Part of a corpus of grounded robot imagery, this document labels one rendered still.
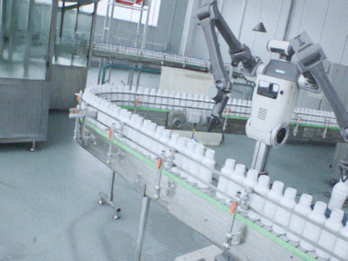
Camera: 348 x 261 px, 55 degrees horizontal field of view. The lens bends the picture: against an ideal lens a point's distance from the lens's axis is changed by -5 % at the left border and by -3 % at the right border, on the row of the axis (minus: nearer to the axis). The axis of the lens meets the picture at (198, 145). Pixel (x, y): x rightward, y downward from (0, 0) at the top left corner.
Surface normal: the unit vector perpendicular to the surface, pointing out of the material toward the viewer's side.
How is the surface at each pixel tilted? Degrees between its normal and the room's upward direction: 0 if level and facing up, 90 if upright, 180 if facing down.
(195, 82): 90
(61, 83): 90
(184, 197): 90
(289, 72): 90
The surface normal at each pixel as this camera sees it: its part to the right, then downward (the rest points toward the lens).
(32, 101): 0.66, 0.32
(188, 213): -0.73, 0.05
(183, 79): 0.41, 0.32
